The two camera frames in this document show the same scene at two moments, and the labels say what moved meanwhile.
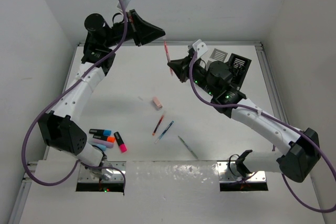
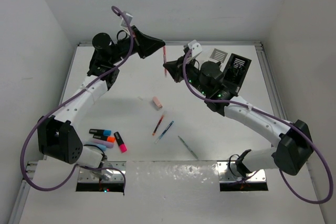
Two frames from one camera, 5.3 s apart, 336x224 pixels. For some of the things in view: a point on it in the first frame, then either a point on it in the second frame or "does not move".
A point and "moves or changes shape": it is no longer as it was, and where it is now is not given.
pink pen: [168, 56] moves or changes shape
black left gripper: [140, 30] → [145, 45]
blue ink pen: [165, 131] does not move
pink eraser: [157, 103] does not move
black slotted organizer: [239, 65] does not move
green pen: [188, 148] does not move
